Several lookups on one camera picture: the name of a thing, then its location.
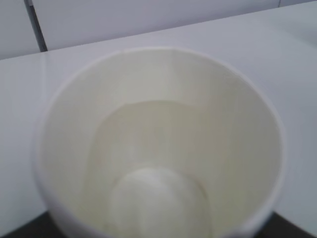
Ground white paper cup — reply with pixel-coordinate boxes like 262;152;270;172
32;47;286;238

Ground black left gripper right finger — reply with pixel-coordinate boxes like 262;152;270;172
255;213;315;238

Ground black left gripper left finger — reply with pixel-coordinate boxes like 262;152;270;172
2;212;64;238

